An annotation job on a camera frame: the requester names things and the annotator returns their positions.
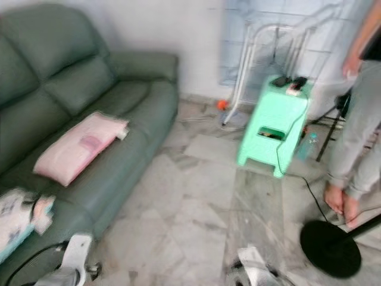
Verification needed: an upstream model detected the white patterned pillow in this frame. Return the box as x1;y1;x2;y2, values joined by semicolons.
0;188;56;263

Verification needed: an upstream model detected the pink pillow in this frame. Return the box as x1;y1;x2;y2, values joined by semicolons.
32;111;131;187

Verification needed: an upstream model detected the green leather sofa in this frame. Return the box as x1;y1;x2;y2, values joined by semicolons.
0;2;180;286

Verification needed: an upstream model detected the black round fan base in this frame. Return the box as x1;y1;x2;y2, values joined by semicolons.
299;214;381;279

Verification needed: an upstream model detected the green plastic stool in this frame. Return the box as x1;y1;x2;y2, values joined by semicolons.
236;76;314;179

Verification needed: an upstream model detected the clear plastic bottle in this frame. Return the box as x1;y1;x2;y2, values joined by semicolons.
299;132;318;161

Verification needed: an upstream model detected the white folding drying rack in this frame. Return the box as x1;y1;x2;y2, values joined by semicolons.
220;0;373;129

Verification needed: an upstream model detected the black charger block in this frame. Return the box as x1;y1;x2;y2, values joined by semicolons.
272;75;291;89
292;76;309;91

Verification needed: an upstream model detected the black tripod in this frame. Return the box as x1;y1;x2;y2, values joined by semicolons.
315;92;352;162

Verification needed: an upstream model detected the person in grey trousers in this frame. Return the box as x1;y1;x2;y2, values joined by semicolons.
324;0;381;225

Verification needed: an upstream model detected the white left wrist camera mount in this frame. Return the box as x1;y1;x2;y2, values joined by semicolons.
59;234;93;284

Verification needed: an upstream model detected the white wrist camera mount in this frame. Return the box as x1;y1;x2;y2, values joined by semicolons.
59;234;93;284
236;245;275;286

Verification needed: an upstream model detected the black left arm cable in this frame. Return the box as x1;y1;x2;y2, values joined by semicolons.
16;241;70;286

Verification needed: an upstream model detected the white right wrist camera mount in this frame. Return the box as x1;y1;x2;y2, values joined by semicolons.
236;245;275;286

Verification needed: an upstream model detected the black floor cable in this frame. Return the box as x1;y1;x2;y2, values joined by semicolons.
276;98;332;225

